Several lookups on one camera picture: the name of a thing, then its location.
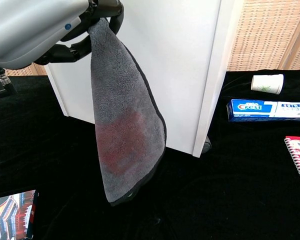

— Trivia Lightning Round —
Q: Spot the grey and black left hand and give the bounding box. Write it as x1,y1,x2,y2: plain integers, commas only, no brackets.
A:
0,0,125,101

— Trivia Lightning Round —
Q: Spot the grey and green microfibre cloth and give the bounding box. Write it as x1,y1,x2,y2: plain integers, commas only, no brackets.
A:
87,17,168,207

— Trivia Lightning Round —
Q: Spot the white cabinet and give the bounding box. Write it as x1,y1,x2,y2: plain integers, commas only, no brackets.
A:
44,0,244,159

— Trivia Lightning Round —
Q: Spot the grey caster wheel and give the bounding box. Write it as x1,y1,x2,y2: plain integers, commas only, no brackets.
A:
201,136,214,154

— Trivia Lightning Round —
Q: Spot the black tablecloth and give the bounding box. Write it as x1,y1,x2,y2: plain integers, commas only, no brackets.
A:
0,69,300,240

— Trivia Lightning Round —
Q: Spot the rattan folding screen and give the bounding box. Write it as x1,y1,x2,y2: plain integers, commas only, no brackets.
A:
225,0,300,73
3,62,48,77

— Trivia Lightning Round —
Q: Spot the box with red picture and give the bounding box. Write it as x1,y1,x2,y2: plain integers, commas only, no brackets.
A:
0,189,40,240

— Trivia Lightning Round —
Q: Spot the white paper cup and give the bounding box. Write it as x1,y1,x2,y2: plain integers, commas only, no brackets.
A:
250,73,285,95

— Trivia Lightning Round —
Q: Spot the blue Crest toothpaste box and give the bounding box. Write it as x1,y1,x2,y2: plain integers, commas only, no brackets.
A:
226,98,300,123

